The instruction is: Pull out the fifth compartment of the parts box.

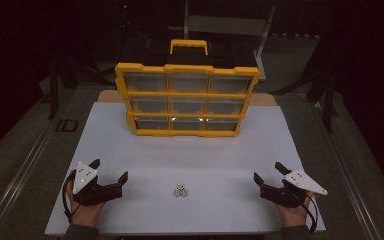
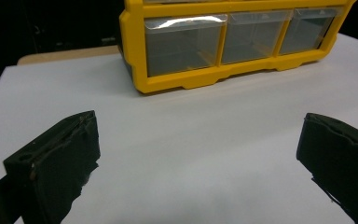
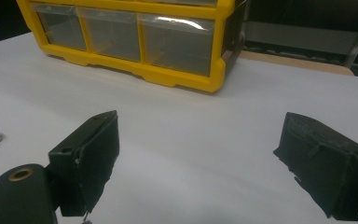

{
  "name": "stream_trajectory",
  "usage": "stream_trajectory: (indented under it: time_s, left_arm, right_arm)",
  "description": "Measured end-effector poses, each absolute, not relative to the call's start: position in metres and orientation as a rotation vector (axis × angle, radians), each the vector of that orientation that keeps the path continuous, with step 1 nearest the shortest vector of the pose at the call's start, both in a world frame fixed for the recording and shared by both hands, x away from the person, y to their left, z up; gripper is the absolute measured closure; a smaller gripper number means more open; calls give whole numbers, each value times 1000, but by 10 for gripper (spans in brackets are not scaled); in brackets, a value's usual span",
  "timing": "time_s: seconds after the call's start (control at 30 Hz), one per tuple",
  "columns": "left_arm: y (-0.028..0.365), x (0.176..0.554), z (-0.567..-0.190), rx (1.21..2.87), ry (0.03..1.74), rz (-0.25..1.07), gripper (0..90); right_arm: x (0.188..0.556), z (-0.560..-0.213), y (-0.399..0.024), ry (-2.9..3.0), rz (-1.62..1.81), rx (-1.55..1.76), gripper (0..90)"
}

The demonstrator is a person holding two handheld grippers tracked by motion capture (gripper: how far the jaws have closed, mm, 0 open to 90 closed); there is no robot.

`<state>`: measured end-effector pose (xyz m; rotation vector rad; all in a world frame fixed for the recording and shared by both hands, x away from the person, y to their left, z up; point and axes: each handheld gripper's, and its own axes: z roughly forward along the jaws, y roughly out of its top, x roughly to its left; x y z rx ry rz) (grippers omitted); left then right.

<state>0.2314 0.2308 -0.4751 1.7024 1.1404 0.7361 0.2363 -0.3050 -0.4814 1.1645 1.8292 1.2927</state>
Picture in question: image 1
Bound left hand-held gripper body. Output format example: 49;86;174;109
71;161;116;207

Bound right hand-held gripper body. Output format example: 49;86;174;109
259;168;329;209

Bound clear plastic drawer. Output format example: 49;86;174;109
169;97;208;114

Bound yellow plastic organizer cabinet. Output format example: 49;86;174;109
114;38;262;138

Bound person's right hand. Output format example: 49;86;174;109
274;191;315;229

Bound person's left hand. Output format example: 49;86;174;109
65;179;107;228

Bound white board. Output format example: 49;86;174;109
44;101;327;237

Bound black tripod stand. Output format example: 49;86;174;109
269;29;341;134
46;49;81;122

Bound set of clear drawers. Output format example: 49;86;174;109
123;72;254;132

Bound grey metal stand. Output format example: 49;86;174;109
182;0;278;82

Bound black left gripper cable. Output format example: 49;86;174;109
61;169;83;225

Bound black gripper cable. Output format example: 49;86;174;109
298;194;319;235
61;169;83;225

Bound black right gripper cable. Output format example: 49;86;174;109
298;194;319;235

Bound metal floor rail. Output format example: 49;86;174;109
308;96;384;240
0;88;81;240

